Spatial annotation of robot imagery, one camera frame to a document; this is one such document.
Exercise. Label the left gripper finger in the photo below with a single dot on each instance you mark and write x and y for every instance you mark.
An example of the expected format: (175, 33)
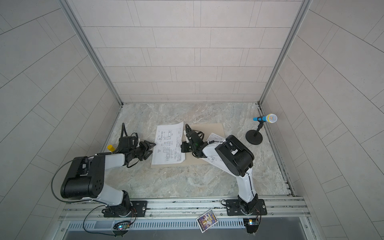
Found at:
(147, 144)
(145, 154)

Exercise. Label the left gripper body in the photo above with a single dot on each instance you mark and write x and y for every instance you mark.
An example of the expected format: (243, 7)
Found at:
(138, 152)

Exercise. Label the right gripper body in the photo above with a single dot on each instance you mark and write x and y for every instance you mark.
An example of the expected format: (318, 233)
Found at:
(194, 148)

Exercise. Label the beige paper folder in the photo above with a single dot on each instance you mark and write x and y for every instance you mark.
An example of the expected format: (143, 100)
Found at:
(207, 129)

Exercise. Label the drawing paper sheet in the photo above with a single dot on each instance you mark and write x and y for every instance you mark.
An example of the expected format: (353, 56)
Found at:
(212, 157)
(168, 145)

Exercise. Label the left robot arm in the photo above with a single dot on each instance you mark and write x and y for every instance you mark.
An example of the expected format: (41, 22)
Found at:
(85, 179)

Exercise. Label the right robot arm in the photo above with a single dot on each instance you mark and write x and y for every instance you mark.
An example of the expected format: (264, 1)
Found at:
(229, 155)

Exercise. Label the yellow cylinder block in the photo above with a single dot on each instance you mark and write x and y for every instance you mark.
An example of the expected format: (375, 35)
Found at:
(111, 148)

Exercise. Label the left green circuit board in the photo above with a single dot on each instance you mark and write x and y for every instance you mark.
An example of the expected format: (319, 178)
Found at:
(122, 226)

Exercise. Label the colourful card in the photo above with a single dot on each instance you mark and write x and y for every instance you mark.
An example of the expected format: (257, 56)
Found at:
(207, 220)

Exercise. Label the blue yellow microphone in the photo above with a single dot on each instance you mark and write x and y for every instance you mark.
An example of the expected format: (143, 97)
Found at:
(270, 118)

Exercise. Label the right circuit board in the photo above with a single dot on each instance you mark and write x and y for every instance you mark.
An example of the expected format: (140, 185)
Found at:
(251, 225)

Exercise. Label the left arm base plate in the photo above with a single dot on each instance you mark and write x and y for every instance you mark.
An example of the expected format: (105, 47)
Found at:
(133, 209)

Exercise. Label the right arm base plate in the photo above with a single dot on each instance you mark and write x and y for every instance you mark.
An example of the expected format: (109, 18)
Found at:
(238, 207)

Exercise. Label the aluminium rail frame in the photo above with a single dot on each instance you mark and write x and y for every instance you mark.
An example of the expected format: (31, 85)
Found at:
(191, 208)

